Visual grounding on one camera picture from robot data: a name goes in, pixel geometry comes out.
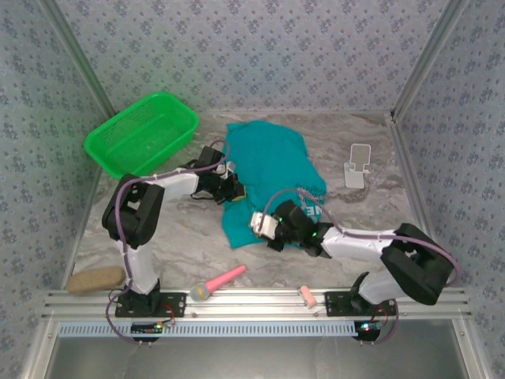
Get green plastic basket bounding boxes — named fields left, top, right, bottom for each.
left=84, top=91, right=200, bottom=184

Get aluminium frame post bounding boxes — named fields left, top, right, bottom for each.
left=390, top=0, right=473, bottom=119
left=39, top=0, right=118, bottom=116

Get aluminium side rail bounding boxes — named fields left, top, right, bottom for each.
left=388, top=112, right=451, bottom=287

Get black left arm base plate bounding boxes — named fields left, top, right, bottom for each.
left=114, top=291, right=187, bottom=318

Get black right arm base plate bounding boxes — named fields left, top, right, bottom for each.
left=323, top=291, right=398, bottom=318

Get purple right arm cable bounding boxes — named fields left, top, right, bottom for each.
left=262, top=188, right=463, bottom=347

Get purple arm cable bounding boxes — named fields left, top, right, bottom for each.
left=104, top=140, right=232, bottom=347
left=262, top=188, right=463, bottom=347

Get pink toy microphone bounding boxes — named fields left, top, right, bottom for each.
left=189, top=265, right=248, bottom=303

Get slotted pale blue cable duct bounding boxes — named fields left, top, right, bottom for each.
left=58, top=320, right=355, bottom=338

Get white phone stand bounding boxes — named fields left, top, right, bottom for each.
left=344, top=143, right=373, bottom=189

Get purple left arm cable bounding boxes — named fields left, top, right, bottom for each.
left=104, top=140, right=232, bottom=347

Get pink eraser block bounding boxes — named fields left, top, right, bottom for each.
left=299, top=285, right=318, bottom=310

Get teal t-shirt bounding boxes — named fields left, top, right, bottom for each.
left=219, top=120, right=328, bottom=250

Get tan sponge block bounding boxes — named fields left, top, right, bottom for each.
left=64, top=265, right=126, bottom=296

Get aluminium mounting rail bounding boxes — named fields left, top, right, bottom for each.
left=41, top=287, right=473, bottom=321

